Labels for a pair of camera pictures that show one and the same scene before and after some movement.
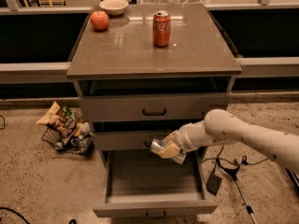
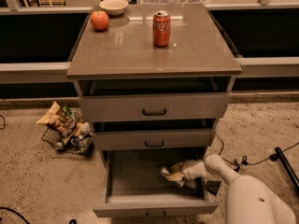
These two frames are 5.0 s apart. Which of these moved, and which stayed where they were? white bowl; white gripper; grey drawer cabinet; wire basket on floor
Moved: white gripper
Stayed: wire basket on floor; white bowl; grey drawer cabinet
